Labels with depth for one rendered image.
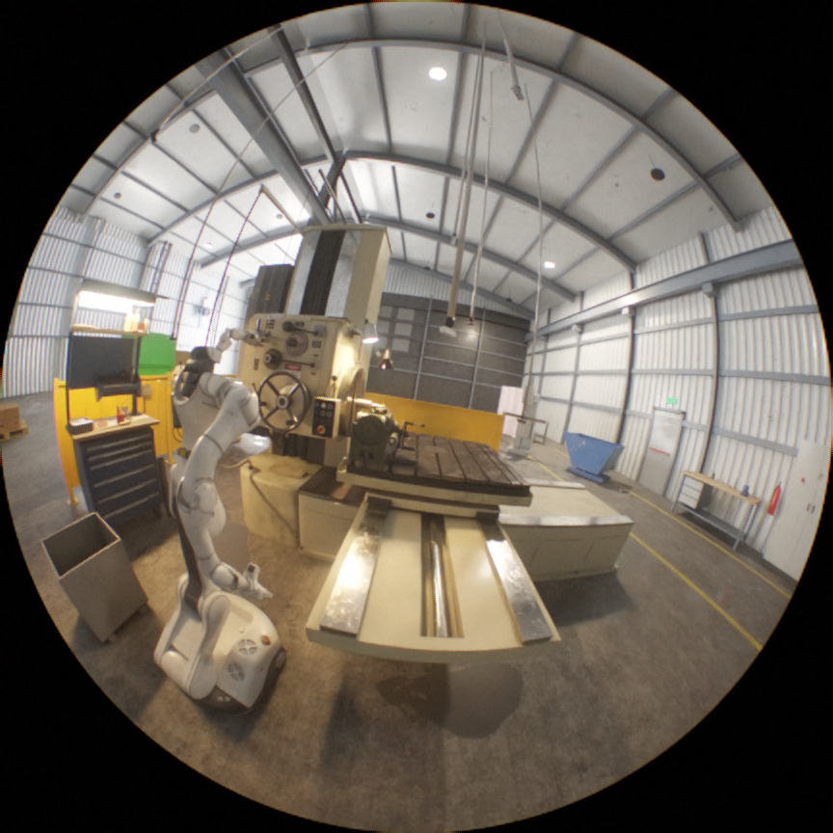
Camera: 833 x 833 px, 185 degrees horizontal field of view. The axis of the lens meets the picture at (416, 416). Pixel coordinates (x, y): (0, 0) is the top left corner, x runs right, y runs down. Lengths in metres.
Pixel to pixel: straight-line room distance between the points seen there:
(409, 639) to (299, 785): 1.01
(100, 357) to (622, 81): 8.27
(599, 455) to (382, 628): 6.28
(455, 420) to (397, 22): 8.35
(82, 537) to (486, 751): 2.50
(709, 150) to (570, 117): 3.11
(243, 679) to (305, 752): 0.46
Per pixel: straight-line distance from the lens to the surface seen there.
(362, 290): 2.50
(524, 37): 6.75
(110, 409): 3.68
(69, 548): 2.19
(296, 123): 9.69
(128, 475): 2.65
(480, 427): 4.22
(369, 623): 1.03
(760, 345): 7.15
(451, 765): 1.60
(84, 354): 2.85
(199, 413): 0.92
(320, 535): 2.20
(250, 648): 1.39
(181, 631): 1.39
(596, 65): 6.77
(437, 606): 1.13
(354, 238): 2.79
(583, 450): 6.92
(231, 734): 1.65
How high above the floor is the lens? 1.54
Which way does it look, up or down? 8 degrees down
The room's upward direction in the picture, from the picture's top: 9 degrees clockwise
